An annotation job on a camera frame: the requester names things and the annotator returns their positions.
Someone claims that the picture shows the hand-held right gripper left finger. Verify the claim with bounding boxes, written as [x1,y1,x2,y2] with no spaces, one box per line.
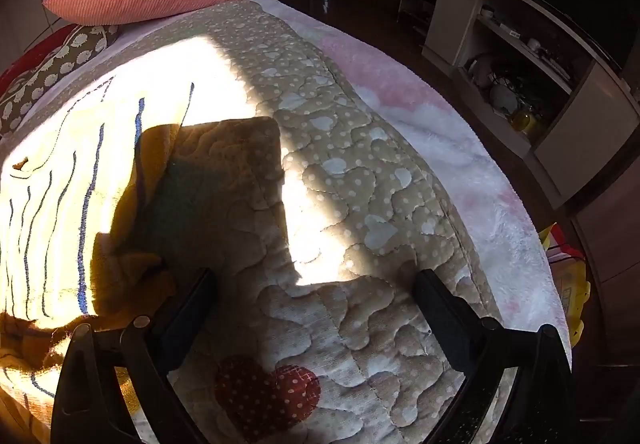
[50,267,219,444]

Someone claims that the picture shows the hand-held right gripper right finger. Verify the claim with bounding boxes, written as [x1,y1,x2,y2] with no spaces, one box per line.
[412,269,577,444]

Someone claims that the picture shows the yellow striped sweater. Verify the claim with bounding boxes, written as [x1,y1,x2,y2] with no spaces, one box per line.
[0,82,198,420]

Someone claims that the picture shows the yellow bag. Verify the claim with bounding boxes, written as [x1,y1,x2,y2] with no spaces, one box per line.
[537,223,594,346]

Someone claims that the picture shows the quilted heart print blanket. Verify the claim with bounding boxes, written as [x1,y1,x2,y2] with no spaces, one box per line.
[0,0,503,444]

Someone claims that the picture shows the white pink fluffy blanket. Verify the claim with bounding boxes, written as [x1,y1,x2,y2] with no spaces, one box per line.
[249,0,576,360]

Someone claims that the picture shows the yellow jar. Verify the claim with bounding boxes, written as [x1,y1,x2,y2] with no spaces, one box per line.
[510,106,539,133]

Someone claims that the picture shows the sheep print pillow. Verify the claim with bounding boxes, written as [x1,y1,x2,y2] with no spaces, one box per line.
[0,24,121,136]

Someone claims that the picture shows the white shelf unit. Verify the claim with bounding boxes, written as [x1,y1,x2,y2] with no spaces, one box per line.
[422,0,640,207]

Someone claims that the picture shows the red blanket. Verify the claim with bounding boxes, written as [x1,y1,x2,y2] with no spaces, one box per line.
[0,24,76,92]

